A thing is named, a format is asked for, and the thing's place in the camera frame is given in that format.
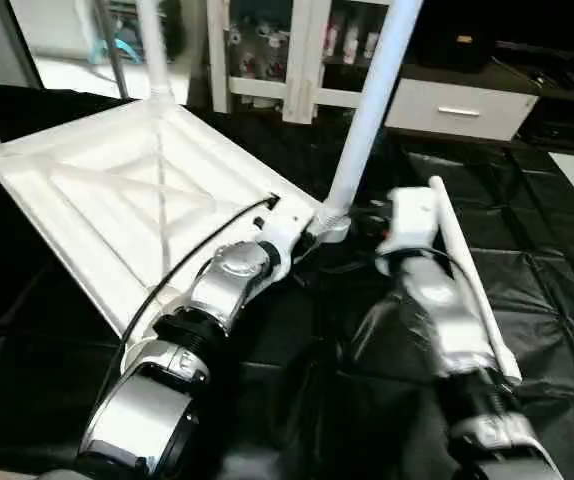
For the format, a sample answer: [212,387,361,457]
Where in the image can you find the white plastic table top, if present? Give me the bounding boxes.
[0,98,352,341]

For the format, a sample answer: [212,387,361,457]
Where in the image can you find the white drawer unit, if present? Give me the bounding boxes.
[385,78,540,143]

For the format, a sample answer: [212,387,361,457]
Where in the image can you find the black work surface mat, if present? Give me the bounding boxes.
[0,85,574,480]

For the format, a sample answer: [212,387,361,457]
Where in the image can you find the white glass door cabinet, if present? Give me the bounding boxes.
[207,0,398,126]

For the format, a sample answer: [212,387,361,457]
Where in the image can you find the black equipment box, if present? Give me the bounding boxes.
[422,0,503,73]

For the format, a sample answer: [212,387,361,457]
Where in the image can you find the colourful background box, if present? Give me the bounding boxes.
[87,0,183,71]

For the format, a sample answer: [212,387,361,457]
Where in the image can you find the black vertical pole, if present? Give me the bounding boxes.
[5,0,46,91]

